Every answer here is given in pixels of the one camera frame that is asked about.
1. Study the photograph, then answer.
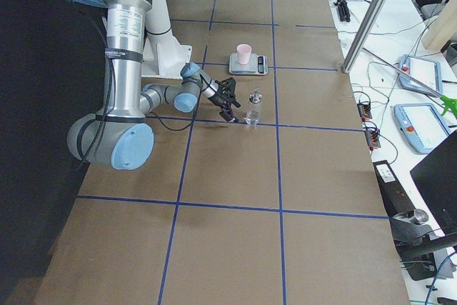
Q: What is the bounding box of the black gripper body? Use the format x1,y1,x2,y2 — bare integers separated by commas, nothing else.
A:
210,80,236,110

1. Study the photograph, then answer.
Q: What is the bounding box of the pink plastic cup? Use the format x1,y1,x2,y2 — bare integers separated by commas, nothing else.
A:
236,44,252,65

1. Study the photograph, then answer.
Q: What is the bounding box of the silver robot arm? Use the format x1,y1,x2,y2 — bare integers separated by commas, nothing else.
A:
67,0,238,170

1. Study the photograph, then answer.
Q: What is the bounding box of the silver kitchen scale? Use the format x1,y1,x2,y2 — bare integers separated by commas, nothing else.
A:
228,53,268,76

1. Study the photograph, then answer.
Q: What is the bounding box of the brown paper table cover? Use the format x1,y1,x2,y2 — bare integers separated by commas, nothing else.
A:
35,0,409,304

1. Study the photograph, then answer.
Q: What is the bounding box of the black orange connector block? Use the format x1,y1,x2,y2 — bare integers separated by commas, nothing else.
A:
357,103,372,121
365,128,381,151

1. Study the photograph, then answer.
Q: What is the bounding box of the black folded tripod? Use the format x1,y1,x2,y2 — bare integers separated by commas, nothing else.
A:
334,0,351,22

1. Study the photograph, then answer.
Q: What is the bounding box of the near blue teach pendant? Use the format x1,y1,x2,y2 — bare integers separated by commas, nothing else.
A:
393,103,451,154

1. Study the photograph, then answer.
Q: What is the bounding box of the blue teach pendant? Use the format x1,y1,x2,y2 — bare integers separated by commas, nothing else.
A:
398,54,443,95
393,103,451,154

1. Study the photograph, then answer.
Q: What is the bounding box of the black box with white label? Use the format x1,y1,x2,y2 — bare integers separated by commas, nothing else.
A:
373,160,416,217

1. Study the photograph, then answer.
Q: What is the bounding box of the far blue teach pendant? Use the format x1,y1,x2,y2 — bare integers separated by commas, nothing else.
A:
398,54,443,95

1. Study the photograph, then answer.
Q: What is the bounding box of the black monitor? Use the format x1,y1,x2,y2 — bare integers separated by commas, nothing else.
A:
410,132,456,234

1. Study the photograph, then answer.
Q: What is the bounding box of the metal rod with green tip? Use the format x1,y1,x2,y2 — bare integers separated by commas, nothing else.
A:
362,46,457,117

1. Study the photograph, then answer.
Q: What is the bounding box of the wooden board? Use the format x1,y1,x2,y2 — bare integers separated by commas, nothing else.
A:
422,0,456,50

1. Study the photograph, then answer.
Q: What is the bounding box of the black clamp with metal knob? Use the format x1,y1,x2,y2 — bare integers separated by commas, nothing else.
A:
389,210,456,281

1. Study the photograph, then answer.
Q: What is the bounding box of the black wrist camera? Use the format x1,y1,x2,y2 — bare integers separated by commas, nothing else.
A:
220,77,236,93

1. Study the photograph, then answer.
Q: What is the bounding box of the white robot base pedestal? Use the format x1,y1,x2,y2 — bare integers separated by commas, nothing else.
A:
141,0,192,79

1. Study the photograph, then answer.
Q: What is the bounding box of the aluminium frame post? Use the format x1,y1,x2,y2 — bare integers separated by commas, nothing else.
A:
341,0,386,74

